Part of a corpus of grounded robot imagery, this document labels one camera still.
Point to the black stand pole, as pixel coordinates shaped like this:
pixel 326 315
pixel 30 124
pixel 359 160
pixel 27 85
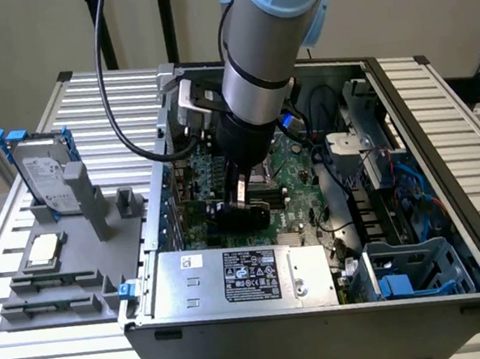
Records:
pixel 168 26
pixel 108 42

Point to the silver CPU chip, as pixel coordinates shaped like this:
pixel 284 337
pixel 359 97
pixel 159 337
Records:
pixel 43 248

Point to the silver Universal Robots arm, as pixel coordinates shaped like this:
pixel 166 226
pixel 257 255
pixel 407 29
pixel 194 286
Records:
pixel 265 27

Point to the green motherboard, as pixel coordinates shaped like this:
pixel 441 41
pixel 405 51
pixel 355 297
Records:
pixel 303 198

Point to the CPU socket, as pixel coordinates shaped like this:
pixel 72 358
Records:
pixel 264 172

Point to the grey parts rack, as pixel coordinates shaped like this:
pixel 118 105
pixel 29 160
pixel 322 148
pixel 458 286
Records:
pixel 78 252

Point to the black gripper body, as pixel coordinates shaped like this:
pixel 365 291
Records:
pixel 244 144

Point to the silver metal drive bracket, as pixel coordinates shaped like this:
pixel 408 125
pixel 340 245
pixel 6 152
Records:
pixel 362 142

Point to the black RAM slot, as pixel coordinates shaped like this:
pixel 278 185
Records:
pixel 275 197

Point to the black open PC case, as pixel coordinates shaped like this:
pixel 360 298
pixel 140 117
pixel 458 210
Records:
pixel 312 337

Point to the green RAM stick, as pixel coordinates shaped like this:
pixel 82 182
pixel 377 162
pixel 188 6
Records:
pixel 55 279

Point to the grey disk bay cage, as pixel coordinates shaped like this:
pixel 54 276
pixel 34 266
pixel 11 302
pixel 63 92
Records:
pixel 413 270

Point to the hard disk in blue caddy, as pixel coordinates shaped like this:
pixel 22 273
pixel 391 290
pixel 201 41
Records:
pixel 44 173

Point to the grey power supply unit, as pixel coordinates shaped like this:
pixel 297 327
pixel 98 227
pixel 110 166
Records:
pixel 235 281

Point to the black graphics card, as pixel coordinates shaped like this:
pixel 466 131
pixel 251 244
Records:
pixel 245 219

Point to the blue case latch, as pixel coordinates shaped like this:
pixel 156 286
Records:
pixel 126 289

